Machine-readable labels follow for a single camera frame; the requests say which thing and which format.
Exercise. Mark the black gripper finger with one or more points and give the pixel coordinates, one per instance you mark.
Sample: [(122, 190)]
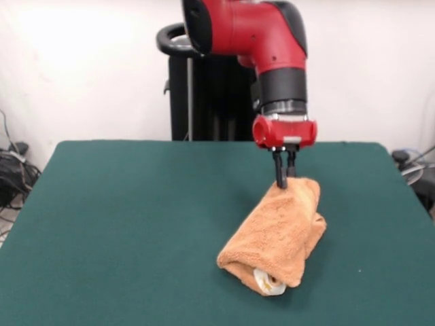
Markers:
[(279, 169), (292, 163)]

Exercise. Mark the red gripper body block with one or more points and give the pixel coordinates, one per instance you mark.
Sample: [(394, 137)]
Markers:
[(289, 130)]

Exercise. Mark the orange terry towel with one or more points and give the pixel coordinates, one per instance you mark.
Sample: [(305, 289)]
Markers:
[(272, 231)]

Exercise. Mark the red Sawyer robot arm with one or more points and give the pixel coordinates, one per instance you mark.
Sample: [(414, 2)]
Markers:
[(244, 30)]

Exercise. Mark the black oval floor object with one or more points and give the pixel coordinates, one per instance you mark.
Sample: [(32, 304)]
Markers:
[(401, 155)]

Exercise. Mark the grey round base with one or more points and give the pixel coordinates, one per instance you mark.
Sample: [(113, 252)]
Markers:
[(413, 173)]

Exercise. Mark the dark green table cloth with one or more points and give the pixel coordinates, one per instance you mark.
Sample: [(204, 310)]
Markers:
[(136, 220)]

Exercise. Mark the small black oval object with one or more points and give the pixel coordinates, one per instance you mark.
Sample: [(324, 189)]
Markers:
[(22, 147)]

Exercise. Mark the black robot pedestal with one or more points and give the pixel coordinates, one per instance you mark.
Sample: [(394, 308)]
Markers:
[(204, 102)]

